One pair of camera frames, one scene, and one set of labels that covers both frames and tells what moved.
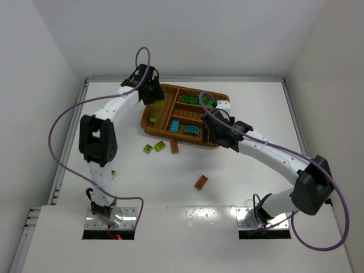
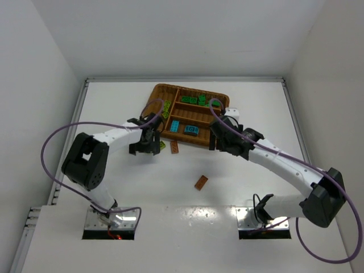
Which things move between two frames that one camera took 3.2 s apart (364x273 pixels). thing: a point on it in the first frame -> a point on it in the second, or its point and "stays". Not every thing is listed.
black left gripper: [153, 94] -> [145, 147]
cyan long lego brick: [174, 125] stays
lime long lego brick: [160, 103] -> [166, 105]
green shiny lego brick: [186, 99] stays
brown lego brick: [174, 147] stays
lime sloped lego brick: [159, 146] stays
